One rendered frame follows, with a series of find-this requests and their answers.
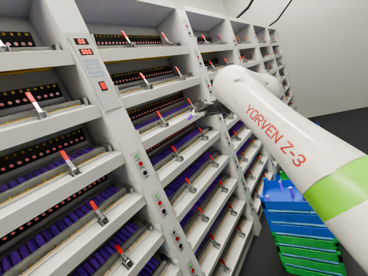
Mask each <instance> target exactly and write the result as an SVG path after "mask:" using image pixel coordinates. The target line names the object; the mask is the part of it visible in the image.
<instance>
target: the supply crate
mask: <svg viewBox="0 0 368 276"><path fill-rule="evenodd" d="M263 181H264V184H263V190H262V195H260V197H259V198H260V201H261V204H262V207H263V209H275V210H304V211H313V209H312V207H311V206H310V205H309V204H308V203H307V201H303V197H302V194H301V193H300V192H299V191H298V189H297V188H296V187H295V185H294V184H293V183H292V182H291V180H270V181H267V178H266V177H264V178H263ZM278 181H281V182H282V185H283V188H284V191H281V190H280V187H279V183H278ZM289 186H291V187H292V190H293V192H294V196H295V197H294V198H292V197H291V195H290V192H289V188H288V187H289ZM266 195H269V197H270V200H271V201H267V199H266Z"/></svg>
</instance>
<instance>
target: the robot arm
mask: <svg viewBox="0 0 368 276"><path fill-rule="evenodd" d="M212 90H213V93H214V95H215V97H216V100H215V101H211V102H208V101H207V100H206V99H205V100H204V101H203V102H202V103H200V104H198V105H197V108H196V109H194V110H192V116H195V115H196V116H195V117H200V116H203V115H205V116H206V117H207V115H209V116H213V115H217V114H227V113H228V114H230V115H231V118H233V115H234V114H235V115H236V116H237V117H238V118H239V119H240V120H241V121H242V122H243V123H244V124H245V125H246V126H247V127H248V128H249V129H250V130H251V131H252V132H253V133H254V134H255V135H256V137H257V138H258V139H259V140H260V141H261V142H262V143H263V145H264V146H265V147H266V149H268V151H269V152H270V154H271V155H272V156H273V157H274V159H275V160H276V161H277V162H278V164H279V165H280V167H281V168H282V169H283V171H284V172H285V173H286V174H287V176H288V178H289V179H290V180H291V182H292V183H293V184H294V185H295V187H296V188H297V189H298V191H299V192H300V193H301V194H302V196H303V197H304V199H305V200H306V201H307V203H308V204H309V205H310V206H311V207H312V209H313V210H314V211H315V213H316V214H317V215H318V216H319V217H320V219H321V220H322V221H323V222H324V223H325V225H326V226H327V228H328V229H329V230H330V231H331V232H332V234H333V235H334V236H335V237H336V238H337V240H338V241H339V242H340V243H341V244H342V245H343V247H344V248H345V249H346V250H347V251H348V253H349V254H350V255H351V256H352V258H354V260H355V261H356V262H357V263H358V265H359V266H360V267H361V268H362V269H363V270H364V271H365V273H366V274H367V275H368V155H367V154H365V153H363V152H362V151H360V150H358V149H357V148H355V147H353V146H352V145H350V144H348V143H346V142H345V141H343V140H341V139H340V138H338V137H337V136H335V135H333V134H331V133H330V132H328V131H326V130H325V129H323V128H321V127H320V126H318V125H316V124H315V123H313V122H311V121H310V120H309V119H307V118H305V117H304V116H302V115H301V114H299V113H298V112H296V111H295V110H293V109H292V108H291V107H289V106H288V105H287V104H285V103H284V102H282V101H281V100H280V99H279V98H280V96H281V85H280V82H279V81H278V80H277V79H276V78H275V77H274V76H272V75H270V74H263V73H257V72H253V71H251V70H248V69H247V68H245V67H243V66H239V65H229V66H226V67H224V68H222V69H221V70H219V71H218V73H217V74H216V76H215V78H214V80H213V83H212Z"/></svg>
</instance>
